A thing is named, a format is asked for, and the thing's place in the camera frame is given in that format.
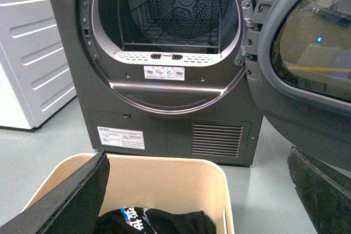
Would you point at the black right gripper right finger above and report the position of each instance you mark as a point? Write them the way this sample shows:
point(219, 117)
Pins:
point(323, 191)

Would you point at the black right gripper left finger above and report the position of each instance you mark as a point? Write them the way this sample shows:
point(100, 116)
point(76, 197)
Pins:
point(73, 206)

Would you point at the beige plastic laundry hamper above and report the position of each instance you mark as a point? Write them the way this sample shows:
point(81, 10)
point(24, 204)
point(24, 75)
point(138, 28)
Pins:
point(173, 185)

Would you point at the black printed t-shirt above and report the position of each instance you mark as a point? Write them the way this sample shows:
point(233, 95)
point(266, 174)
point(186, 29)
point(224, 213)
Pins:
point(151, 220)

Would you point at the white washing machine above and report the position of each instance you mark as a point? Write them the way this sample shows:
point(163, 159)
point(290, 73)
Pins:
point(36, 80)

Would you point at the grey round dryer door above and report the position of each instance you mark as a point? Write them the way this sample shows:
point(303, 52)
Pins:
point(298, 71)

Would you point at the dark grey tumble dryer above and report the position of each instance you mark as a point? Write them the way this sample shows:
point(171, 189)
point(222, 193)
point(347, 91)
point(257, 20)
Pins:
point(162, 78)

